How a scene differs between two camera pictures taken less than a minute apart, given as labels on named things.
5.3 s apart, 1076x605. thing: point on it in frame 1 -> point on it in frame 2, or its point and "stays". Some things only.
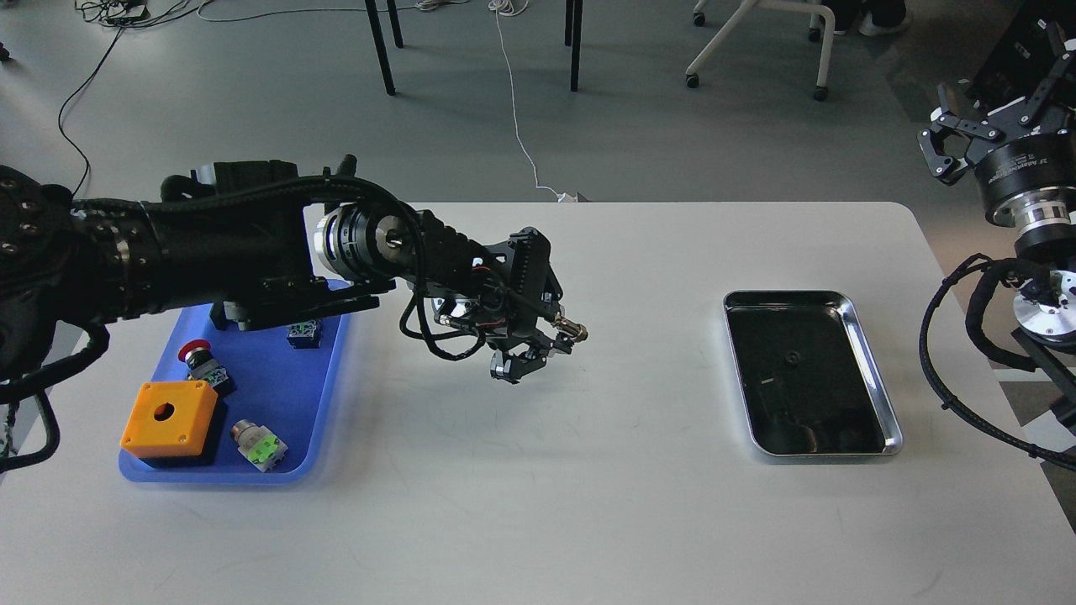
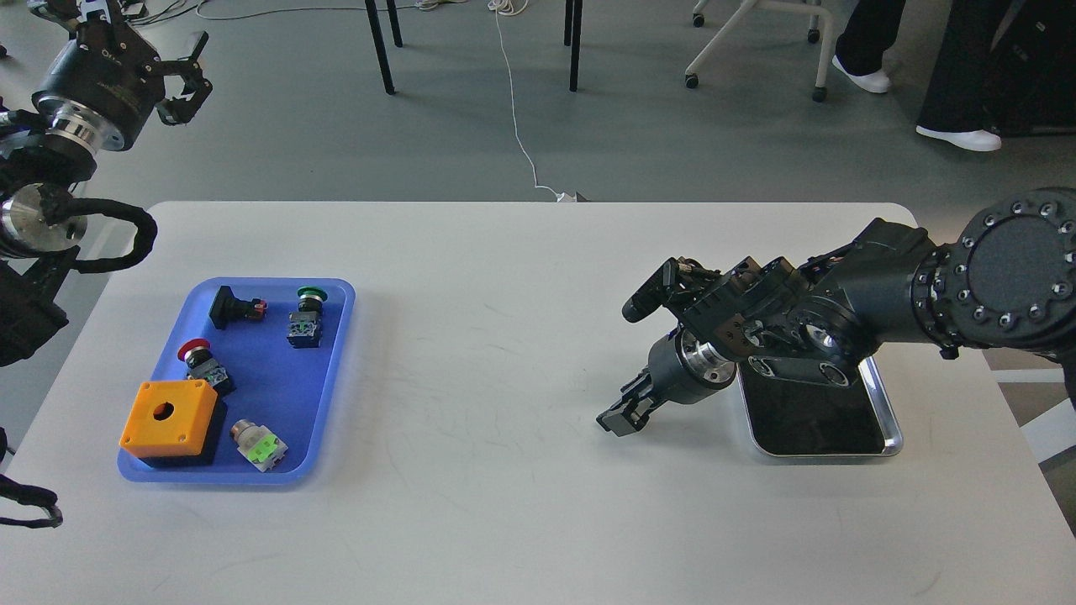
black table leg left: x=378 y=39 stays
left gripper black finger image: x=564 y=342 -> x=97 y=34
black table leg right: x=577 y=16 stays
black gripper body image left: x=516 y=298 -> x=99 y=87
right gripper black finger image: x=1013 y=122 -> x=631 y=415
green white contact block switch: x=261 y=449 stays
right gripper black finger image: x=946 y=169 -> x=641 y=386
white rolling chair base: x=814 y=7 stays
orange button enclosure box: x=170 y=419 stays
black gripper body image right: x=1030 y=186 -> x=684 y=367
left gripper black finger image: x=513 y=368 -> x=178 y=111
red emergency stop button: x=203 y=365 stays
